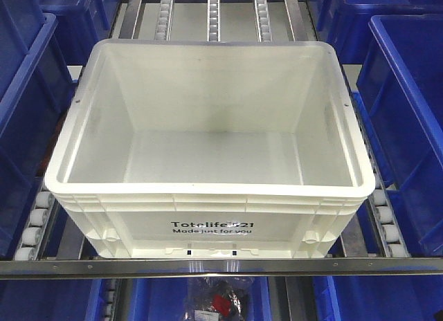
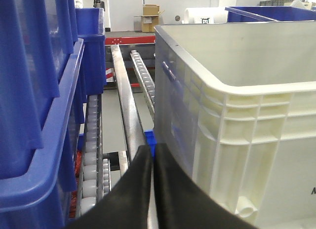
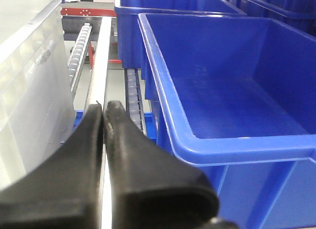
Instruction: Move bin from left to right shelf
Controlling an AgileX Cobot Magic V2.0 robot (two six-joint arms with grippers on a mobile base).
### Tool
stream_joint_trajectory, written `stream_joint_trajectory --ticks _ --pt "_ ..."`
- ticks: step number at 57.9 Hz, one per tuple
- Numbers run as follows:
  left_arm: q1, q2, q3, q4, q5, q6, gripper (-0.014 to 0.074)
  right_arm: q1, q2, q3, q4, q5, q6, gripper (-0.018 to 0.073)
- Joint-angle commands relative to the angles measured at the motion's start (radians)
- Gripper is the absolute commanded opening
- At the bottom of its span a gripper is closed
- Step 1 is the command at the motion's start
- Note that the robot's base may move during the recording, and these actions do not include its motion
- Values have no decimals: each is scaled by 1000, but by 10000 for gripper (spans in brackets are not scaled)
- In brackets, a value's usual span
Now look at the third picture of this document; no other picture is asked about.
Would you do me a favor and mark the white shelf divider rail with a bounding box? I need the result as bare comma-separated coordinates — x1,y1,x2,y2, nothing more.
85,17,112,229

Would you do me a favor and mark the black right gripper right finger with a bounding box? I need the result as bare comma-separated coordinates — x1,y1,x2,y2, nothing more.
105,101,219,229

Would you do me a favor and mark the blue plastic bin far right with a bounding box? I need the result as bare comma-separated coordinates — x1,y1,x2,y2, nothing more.
226,0,316,36

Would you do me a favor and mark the blue plastic bin near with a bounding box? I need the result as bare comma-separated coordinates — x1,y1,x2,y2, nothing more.
138,13,316,229

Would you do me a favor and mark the blue plastic bin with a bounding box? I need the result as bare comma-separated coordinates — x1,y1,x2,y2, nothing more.
226,0,316,36
114,0,247,80
138,13,316,229

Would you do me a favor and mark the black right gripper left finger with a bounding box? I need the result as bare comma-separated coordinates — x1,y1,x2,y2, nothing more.
0,104,103,229

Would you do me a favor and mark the white roller track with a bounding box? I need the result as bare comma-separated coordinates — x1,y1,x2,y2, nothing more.
124,68,147,136
68,23,92,98

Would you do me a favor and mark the white plastic tote bin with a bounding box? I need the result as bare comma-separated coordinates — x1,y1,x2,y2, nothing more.
0,0,76,189

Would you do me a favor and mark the white roller track centre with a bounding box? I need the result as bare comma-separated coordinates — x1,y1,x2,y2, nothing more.
124,68,147,136

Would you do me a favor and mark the white roller track left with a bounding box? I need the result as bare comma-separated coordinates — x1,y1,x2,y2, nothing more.
68,23,92,98

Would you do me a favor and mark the red shelf frame beam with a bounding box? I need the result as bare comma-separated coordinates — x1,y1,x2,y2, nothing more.
61,7,117,17

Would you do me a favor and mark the blue plastic bin behind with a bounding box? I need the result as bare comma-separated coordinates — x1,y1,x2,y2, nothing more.
114,0,247,80

